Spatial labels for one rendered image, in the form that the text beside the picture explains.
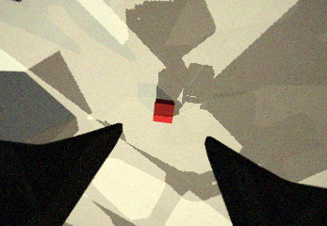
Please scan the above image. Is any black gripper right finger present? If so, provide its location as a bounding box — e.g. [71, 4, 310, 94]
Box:
[204, 136, 327, 226]

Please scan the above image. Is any red block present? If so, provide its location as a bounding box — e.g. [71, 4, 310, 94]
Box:
[153, 99, 174, 123]

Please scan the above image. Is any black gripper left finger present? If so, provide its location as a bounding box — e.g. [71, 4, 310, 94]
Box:
[0, 123, 123, 226]

